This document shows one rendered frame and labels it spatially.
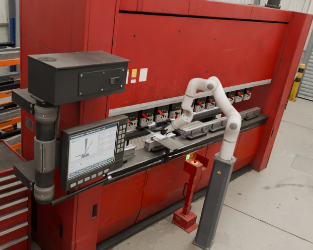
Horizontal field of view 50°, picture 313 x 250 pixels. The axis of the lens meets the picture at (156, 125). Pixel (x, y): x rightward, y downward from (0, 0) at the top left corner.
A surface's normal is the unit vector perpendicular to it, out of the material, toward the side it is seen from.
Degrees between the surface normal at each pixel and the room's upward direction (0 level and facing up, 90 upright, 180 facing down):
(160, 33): 90
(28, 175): 0
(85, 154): 90
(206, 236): 90
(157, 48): 90
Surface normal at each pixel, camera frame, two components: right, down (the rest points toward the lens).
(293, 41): -0.69, 0.18
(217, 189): -0.50, 0.27
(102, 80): 0.77, 0.35
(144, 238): 0.15, -0.91
